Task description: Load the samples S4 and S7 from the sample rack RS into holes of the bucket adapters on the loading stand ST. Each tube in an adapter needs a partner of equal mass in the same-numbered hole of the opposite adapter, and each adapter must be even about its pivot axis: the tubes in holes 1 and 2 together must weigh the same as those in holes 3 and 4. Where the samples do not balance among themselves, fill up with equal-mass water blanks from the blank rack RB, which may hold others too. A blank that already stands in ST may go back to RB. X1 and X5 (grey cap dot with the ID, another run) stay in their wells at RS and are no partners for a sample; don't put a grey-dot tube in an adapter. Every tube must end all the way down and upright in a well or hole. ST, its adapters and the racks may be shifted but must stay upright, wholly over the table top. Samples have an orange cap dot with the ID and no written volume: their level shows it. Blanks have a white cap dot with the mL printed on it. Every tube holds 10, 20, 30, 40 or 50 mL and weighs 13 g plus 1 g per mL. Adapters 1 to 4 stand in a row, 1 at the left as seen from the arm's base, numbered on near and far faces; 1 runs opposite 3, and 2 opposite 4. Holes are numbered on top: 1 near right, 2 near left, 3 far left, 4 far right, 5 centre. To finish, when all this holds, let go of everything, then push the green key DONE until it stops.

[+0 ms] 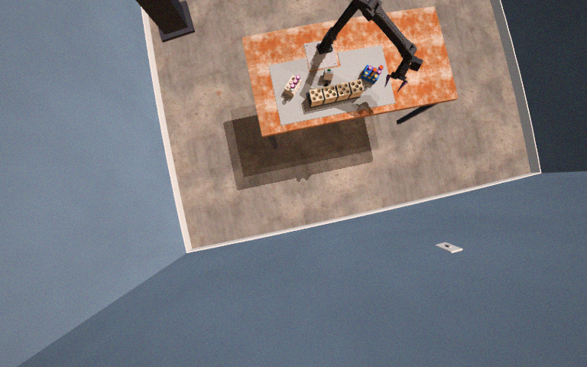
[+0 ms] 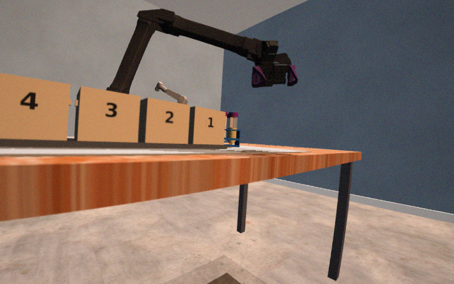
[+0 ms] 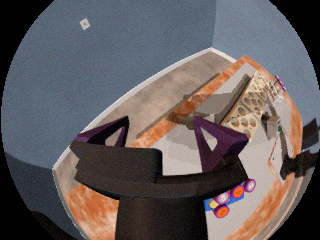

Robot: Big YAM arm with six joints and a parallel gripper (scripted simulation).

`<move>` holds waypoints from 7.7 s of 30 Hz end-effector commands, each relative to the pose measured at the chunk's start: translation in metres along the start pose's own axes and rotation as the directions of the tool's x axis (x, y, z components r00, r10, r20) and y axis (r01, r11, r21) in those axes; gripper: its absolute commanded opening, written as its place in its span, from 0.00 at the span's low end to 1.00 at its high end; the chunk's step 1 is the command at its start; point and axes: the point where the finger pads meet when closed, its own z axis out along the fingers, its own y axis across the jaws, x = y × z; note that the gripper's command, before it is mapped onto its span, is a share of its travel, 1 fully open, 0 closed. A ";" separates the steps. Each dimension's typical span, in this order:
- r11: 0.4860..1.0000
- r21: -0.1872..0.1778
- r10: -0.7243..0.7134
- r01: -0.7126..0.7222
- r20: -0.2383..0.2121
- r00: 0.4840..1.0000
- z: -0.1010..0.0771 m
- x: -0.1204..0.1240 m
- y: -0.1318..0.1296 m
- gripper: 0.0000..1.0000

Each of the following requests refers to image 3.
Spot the white sample tube with purple cap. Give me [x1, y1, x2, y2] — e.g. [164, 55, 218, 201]
[269, 75, 279, 88]

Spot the plastic tube with dark red cap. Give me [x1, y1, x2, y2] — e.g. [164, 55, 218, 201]
[214, 191, 230, 205]

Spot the white sample tube with magenta cap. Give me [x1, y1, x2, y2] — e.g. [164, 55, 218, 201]
[274, 85, 286, 98]

